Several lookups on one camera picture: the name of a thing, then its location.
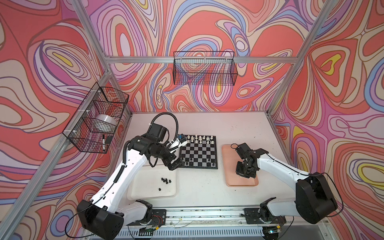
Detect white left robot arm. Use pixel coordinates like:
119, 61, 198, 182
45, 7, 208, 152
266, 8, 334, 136
77, 124, 188, 240

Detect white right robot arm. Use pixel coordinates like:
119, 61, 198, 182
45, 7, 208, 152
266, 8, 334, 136
235, 143, 338, 224

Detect black chess pieces in tray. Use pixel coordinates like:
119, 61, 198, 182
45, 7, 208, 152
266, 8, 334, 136
158, 178, 172, 191

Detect pink plastic tray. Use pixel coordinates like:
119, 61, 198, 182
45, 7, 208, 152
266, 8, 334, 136
221, 143, 259, 188

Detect white plastic tray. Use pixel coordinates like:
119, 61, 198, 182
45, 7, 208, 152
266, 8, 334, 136
127, 165, 178, 200

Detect black and grey chessboard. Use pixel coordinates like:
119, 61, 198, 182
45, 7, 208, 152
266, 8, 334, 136
179, 135, 218, 170

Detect silver tape roll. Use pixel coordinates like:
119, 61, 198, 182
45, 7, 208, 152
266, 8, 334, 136
96, 114, 118, 126

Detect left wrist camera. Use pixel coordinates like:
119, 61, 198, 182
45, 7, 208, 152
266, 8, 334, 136
168, 134, 188, 151

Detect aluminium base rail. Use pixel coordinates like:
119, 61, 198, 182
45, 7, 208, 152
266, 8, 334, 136
128, 205, 328, 229

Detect black wire basket left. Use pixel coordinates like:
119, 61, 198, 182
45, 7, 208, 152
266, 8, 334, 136
63, 83, 129, 154

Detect black wire basket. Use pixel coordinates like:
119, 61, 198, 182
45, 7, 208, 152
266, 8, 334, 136
173, 50, 238, 86
63, 83, 129, 154

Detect black wire basket back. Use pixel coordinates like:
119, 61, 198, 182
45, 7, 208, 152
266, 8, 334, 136
173, 50, 238, 86

